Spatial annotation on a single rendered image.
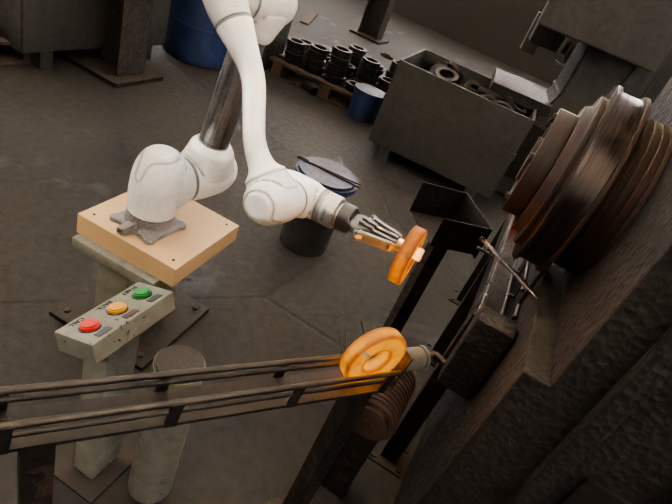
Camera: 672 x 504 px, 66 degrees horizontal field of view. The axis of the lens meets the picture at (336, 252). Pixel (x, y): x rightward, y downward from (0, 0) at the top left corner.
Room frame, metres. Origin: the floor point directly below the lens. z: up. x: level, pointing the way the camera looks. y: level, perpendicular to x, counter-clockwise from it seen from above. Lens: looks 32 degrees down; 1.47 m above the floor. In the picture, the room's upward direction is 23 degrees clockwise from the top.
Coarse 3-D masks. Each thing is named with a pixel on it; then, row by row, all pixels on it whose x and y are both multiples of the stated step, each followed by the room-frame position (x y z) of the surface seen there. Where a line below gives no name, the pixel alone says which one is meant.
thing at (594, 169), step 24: (624, 96) 1.26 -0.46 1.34; (624, 120) 1.17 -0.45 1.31; (600, 144) 1.12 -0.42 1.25; (624, 144) 1.13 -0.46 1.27; (576, 168) 1.10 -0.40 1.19; (600, 168) 1.09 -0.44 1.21; (576, 192) 1.08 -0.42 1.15; (552, 216) 1.08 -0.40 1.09; (576, 216) 1.07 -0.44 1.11; (528, 240) 1.11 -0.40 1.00; (552, 240) 1.09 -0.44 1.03
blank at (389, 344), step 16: (368, 336) 0.85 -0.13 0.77; (384, 336) 0.85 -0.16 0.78; (400, 336) 0.88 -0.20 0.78; (352, 352) 0.82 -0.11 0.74; (368, 352) 0.83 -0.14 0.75; (384, 352) 0.89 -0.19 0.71; (400, 352) 0.90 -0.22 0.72; (352, 368) 0.81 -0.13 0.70; (368, 368) 0.86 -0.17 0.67; (384, 368) 0.88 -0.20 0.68
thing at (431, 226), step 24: (432, 192) 1.92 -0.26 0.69; (456, 192) 1.96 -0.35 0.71; (432, 216) 1.93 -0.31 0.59; (456, 216) 1.96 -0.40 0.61; (480, 216) 1.83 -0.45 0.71; (432, 240) 1.66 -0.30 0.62; (456, 240) 1.69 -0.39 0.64; (432, 264) 1.77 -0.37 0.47; (408, 288) 1.78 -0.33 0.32; (408, 312) 1.78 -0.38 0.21
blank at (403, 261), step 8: (416, 232) 1.12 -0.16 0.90; (424, 232) 1.13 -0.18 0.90; (408, 240) 1.09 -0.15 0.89; (416, 240) 1.10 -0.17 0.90; (424, 240) 1.19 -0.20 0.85; (400, 248) 1.08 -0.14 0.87; (408, 248) 1.08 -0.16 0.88; (416, 248) 1.10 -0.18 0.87; (400, 256) 1.07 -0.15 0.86; (408, 256) 1.07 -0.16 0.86; (392, 264) 1.06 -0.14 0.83; (400, 264) 1.06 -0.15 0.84; (408, 264) 1.09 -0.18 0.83; (392, 272) 1.06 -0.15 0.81; (400, 272) 1.06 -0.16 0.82; (408, 272) 1.16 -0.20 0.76; (392, 280) 1.08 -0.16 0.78; (400, 280) 1.07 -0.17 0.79
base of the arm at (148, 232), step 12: (120, 216) 1.32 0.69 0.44; (132, 216) 1.30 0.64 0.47; (120, 228) 1.25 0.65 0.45; (132, 228) 1.28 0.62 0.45; (144, 228) 1.30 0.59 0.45; (156, 228) 1.32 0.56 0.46; (168, 228) 1.36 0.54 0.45; (180, 228) 1.41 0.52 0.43; (144, 240) 1.27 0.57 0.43; (156, 240) 1.30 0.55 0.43
